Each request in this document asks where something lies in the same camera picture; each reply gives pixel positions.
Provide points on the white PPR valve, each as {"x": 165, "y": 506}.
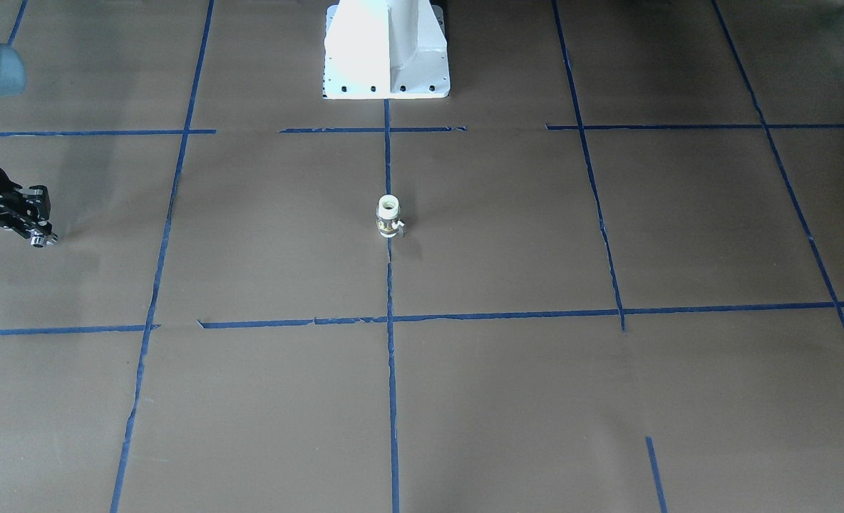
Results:
{"x": 388, "y": 217}

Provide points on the white pedestal column base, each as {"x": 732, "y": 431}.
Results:
{"x": 377, "y": 50}

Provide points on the chrome pipe fitting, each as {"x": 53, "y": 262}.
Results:
{"x": 40, "y": 239}

